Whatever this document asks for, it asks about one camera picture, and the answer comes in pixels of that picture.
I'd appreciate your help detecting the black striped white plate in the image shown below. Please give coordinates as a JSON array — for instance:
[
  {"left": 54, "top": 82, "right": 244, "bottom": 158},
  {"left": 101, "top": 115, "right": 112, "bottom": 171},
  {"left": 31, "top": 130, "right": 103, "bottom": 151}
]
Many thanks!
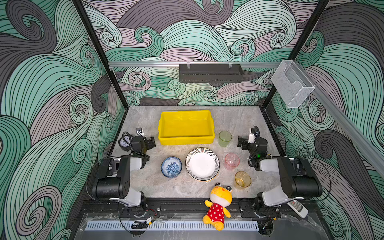
[{"left": 185, "top": 147, "right": 221, "bottom": 182}]

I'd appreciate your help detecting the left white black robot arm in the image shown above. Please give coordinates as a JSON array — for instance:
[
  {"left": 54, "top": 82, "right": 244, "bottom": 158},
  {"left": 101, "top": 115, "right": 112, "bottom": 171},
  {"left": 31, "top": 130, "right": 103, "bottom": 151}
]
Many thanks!
[{"left": 90, "top": 132, "right": 156, "bottom": 212}]

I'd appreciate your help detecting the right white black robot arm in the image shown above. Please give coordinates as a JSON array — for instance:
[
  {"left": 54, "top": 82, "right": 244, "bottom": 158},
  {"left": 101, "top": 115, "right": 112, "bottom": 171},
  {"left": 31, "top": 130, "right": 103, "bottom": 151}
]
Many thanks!
[{"left": 237, "top": 137, "right": 323, "bottom": 210}]

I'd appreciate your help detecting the yellow plastic bin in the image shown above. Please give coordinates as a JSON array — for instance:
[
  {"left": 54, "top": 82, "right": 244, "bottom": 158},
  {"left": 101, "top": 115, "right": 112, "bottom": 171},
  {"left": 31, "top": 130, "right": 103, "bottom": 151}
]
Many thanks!
[{"left": 158, "top": 110, "right": 215, "bottom": 146}]

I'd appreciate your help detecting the round pressure gauge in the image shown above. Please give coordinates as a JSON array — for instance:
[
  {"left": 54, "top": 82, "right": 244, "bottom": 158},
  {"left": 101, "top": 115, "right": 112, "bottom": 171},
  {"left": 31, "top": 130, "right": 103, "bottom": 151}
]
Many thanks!
[{"left": 118, "top": 132, "right": 133, "bottom": 152}]

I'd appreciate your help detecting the pink transparent cup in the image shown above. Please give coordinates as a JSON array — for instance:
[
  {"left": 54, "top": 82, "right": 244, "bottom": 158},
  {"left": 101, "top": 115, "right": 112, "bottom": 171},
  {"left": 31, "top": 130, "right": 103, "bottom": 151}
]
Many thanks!
[{"left": 225, "top": 153, "right": 240, "bottom": 171}]

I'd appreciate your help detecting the green transparent cup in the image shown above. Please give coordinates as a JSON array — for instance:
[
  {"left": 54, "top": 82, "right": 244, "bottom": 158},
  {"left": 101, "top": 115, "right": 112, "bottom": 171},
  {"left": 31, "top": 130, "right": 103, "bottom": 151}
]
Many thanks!
[{"left": 219, "top": 131, "right": 232, "bottom": 148}]

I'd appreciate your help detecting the amber transparent cup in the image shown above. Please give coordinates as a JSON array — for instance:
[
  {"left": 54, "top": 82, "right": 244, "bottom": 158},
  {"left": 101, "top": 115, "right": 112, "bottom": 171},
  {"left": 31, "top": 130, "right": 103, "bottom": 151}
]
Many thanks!
[{"left": 235, "top": 171, "right": 252, "bottom": 189}]

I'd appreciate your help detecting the blue floral bowl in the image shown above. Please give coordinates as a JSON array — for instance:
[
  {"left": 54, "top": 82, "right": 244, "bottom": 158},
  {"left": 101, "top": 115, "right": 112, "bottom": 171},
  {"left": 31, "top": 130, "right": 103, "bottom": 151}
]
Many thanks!
[{"left": 161, "top": 157, "right": 182, "bottom": 178}]

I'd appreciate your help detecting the yellow plush toy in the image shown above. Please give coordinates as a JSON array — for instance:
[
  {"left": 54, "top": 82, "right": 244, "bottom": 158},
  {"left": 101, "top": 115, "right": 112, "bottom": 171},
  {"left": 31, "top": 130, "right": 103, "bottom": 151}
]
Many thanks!
[{"left": 203, "top": 183, "right": 233, "bottom": 231}]

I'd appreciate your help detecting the white remote control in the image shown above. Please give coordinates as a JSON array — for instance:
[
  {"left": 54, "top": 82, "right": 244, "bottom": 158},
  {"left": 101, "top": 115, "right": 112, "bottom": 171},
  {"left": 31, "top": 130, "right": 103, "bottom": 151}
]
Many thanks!
[{"left": 287, "top": 200, "right": 309, "bottom": 219}]

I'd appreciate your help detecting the clear plastic wall holder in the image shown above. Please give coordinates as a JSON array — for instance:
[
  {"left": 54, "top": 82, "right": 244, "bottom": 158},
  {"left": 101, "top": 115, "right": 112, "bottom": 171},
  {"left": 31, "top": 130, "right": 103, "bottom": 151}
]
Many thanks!
[{"left": 271, "top": 60, "right": 315, "bottom": 109}]

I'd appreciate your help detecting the black wall shelf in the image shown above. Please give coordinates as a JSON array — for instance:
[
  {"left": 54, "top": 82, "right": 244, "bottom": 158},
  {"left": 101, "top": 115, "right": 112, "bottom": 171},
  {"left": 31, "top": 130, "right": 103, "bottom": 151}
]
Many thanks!
[{"left": 179, "top": 64, "right": 244, "bottom": 86}]

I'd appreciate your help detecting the white slotted cable duct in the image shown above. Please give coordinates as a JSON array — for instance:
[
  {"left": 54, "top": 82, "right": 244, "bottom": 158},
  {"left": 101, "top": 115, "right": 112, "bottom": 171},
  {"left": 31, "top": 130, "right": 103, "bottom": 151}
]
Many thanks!
[{"left": 85, "top": 220, "right": 259, "bottom": 232}]

